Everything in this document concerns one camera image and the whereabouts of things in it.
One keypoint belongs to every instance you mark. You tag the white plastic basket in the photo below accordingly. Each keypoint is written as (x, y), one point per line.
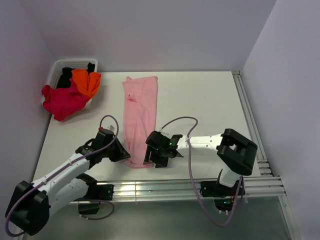
(75, 63)

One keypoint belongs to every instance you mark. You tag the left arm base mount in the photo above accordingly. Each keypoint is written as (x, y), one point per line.
(92, 201)

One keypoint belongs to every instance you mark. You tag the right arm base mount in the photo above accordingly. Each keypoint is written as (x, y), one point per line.
(224, 196)

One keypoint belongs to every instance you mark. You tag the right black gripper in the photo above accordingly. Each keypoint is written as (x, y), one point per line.
(160, 162)

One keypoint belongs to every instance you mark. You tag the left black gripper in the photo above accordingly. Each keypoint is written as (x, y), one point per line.
(121, 153)

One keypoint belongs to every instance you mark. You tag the aluminium right rail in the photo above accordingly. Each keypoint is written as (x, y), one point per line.
(262, 161)

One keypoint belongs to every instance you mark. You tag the black t-shirt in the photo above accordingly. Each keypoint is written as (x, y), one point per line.
(64, 79)

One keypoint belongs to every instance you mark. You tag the orange t-shirt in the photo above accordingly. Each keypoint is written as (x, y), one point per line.
(87, 83)

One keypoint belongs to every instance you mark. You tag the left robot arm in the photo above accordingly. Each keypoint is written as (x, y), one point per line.
(33, 203)

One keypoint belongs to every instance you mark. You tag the red t-shirt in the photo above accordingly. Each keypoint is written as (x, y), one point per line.
(63, 102)

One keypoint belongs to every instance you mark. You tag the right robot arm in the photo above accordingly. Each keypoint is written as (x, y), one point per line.
(237, 152)

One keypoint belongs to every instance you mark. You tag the aluminium front rail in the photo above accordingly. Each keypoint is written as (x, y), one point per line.
(182, 189)

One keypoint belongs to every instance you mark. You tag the aluminium rail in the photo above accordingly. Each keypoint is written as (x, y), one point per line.
(182, 189)
(262, 161)

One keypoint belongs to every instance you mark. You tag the pink t-shirt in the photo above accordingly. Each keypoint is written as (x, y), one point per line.
(139, 117)

